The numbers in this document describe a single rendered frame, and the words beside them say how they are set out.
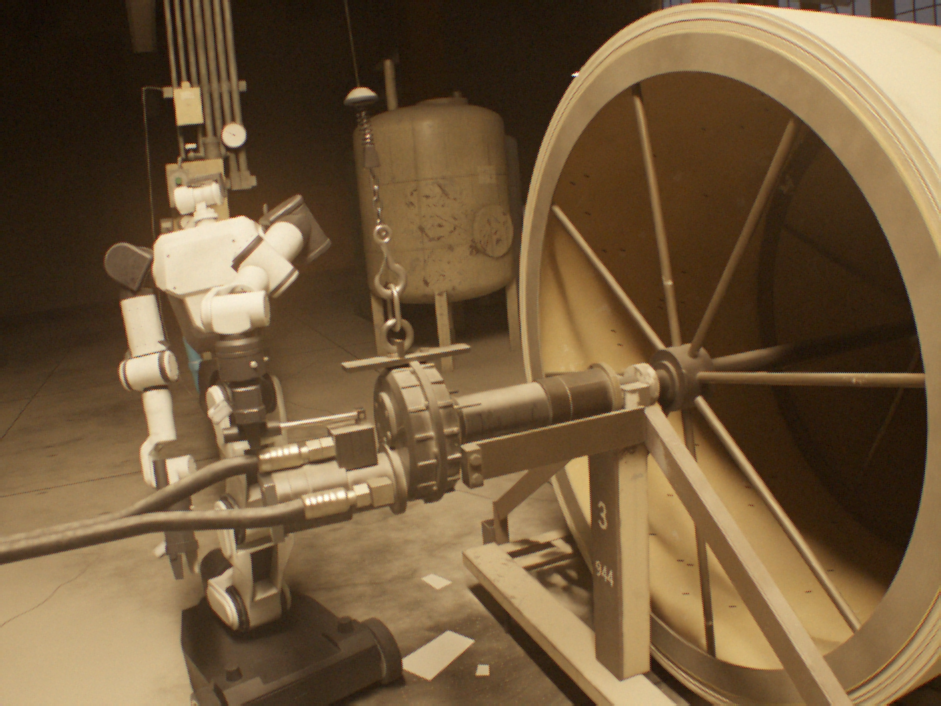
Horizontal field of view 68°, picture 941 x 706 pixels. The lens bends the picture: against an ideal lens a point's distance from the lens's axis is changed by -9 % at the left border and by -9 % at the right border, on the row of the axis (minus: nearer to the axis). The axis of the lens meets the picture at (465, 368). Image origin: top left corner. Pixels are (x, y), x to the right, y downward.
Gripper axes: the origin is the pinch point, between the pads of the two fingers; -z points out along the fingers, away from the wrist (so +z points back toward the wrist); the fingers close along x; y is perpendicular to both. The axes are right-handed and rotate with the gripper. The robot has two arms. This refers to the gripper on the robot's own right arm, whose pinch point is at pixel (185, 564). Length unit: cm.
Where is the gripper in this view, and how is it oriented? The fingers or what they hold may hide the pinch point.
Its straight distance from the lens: 199.5
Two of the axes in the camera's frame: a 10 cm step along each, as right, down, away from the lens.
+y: 9.8, -2.0, 0.2
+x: 0.0, -1.3, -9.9
